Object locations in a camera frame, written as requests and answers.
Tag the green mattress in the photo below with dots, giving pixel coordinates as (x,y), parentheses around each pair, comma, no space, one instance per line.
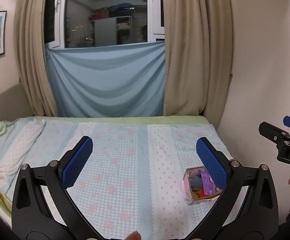
(151,120)

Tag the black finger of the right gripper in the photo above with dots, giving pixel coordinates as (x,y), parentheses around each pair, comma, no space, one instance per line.
(273,133)

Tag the grey fluffy plush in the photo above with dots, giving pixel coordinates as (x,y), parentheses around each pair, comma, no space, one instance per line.
(195,183)

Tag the orange fluffy pompom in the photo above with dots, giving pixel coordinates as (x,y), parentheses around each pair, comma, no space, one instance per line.
(199,194)

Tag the purple plastic packet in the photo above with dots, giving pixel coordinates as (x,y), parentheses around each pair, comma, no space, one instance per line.
(208,186)

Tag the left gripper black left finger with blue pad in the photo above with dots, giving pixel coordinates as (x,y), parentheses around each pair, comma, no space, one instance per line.
(42,207)

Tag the light blue hanging cloth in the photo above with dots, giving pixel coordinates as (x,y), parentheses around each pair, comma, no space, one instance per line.
(106,82)

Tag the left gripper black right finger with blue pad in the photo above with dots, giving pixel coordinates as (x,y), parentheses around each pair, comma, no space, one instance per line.
(247,207)

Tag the white window frame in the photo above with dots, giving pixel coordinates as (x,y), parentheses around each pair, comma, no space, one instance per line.
(100,23)

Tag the beige left curtain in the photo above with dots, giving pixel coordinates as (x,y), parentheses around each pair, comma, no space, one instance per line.
(37,27)

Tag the person's left hand fingertip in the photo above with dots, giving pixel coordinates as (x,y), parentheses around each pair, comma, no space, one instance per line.
(134,236)

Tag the blue checkered floral bedsheet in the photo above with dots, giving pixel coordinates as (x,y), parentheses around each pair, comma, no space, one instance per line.
(132,180)

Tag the pink hexagonal cardboard box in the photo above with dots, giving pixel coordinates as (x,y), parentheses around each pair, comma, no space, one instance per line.
(187,191)

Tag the beige curtain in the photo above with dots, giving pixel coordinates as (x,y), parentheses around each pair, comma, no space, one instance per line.
(199,52)
(37,27)

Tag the beige right curtain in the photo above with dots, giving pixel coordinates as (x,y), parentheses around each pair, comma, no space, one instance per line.
(199,52)

